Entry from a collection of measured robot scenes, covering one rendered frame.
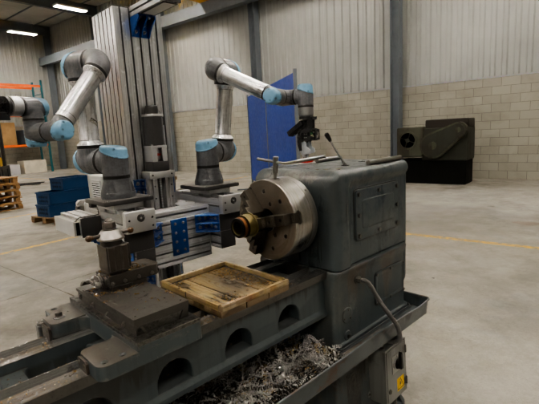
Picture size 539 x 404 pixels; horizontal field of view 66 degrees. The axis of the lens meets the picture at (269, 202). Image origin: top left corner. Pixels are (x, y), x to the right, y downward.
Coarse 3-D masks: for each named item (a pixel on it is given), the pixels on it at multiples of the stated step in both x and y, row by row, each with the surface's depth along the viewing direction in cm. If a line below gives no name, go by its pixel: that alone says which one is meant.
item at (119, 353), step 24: (48, 312) 127; (72, 312) 126; (96, 312) 121; (48, 336) 119; (120, 336) 108; (144, 336) 104; (168, 336) 107; (192, 336) 112; (96, 360) 99; (120, 360) 98; (144, 360) 103
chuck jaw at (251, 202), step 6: (246, 192) 161; (252, 192) 162; (246, 198) 160; (252, 198) 160; (246, 204) 158; (252, 204) 158; (258, 204) 160; (246, 210) 155; (252, 210) 157; (258, 210) 158; (264, 210) 161
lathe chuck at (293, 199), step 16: (256, 192) 162; (272, 192) 155; (288, 192) 152; (240, 208) 170; (272, 208) 157; (288, 208) 151; (304, 208) 153; (304, 224) 152; (272, 240) 160; (288, 240) 153; (304, 240) 156; (272, 256) 161
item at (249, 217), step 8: (240, 216) 152; (248, 216) 151; (256, 216) 154; (232, 224) 152; (240, 224) 155; (248, 224) 149; (256, 224) 151; (240, 232) 154; (248, 232) 150; (256, 232) 152
